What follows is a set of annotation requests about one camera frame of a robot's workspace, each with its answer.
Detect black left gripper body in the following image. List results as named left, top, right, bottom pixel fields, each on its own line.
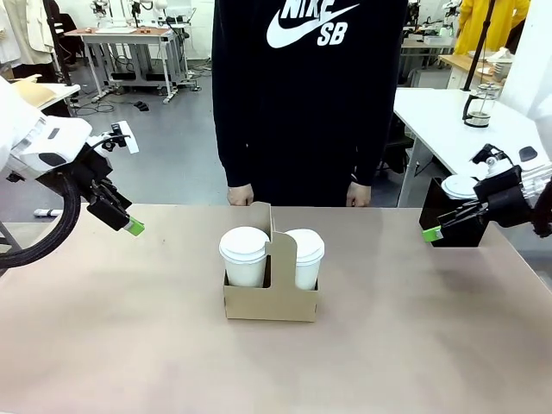
left=71, top=144, right=114, bottom=202

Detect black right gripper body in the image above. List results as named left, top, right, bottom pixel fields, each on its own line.
left=473, top=166, right=534, bottom=229

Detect glass french press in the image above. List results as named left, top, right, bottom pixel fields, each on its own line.
left=462, top=81, right=502, bottom=129

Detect brown cardboard cup carrier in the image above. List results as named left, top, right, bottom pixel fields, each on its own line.
left=223, top=200, right=321, bottom=324

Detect person's right forearm black sleeve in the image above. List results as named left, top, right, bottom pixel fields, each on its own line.
left=211, top=98, right=255, bottom=190

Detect person's left forearm black sleeve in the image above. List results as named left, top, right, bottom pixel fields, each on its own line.
left=349, top=98, right=402, bottom=188

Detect stack of white cup lids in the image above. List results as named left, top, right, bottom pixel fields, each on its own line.
left=440, top=173, right=480, bottom=201

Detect white plastic cup lid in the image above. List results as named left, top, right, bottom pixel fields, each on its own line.
left=218, top=226, right=269, bottom=264
left=283, top=229, right=326, bottom=264

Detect person's left hand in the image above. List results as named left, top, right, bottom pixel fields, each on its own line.
left=346, top=182, right=373, bottom=208

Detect person's right hand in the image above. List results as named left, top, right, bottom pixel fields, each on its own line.
left=227, top=184, right=255, bottom=208

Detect black open box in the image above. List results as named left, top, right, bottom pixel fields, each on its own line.
left=418, top=176, right=493, bottom=248

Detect white table with cardboard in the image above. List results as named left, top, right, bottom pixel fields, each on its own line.
left=25, top=83, right=82, bottom=116

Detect flat brown cardboard sheets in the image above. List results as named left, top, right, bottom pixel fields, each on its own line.
left=9, top=74, right=58, bottom=110

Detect white side table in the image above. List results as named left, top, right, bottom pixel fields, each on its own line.
left=392, top=87, right=552, bottom=209

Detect stack of white bowls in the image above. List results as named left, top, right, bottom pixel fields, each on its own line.
left=492, top=60, right=513, bottom=83

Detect black stand pole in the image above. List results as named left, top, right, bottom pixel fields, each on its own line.
left=44, top=0, right=73, bottom=87

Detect black office chair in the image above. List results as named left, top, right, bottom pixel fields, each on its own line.
left=49, top=12, right=85, bottom=72

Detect wooden top table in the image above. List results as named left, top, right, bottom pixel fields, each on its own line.
left=438, top=53, right=515, bottom=94

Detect black tripod pole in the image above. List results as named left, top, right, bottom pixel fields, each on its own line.
left=460, top=0, right=496, bottom=92

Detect hanging white coat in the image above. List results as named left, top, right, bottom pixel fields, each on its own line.
left=0, top=0, right=56, bottom=68

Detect person in yellow coat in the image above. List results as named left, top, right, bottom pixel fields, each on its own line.
left=454, top=0, right=530, bottom=57

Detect person torso black Nike hoodie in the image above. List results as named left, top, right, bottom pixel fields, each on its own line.
left=210, top=0, right=409, bottom=208

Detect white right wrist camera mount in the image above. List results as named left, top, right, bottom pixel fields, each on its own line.
left=471, top=143, right=515, bottom=179

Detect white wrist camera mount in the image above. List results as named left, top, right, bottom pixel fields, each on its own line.
left=95, top=121, right=141, bottom=155
left=471, top=143, right=515, bottom=179

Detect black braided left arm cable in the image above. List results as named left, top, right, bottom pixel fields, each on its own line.
left=0, top=172, right=83, bottom=269

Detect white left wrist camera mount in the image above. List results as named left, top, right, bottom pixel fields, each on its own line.
left=95, top=121, right=141, bottom=155

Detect brown top workbench white frame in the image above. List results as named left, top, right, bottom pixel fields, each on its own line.
left=76, top=24, right=191, bottom=104

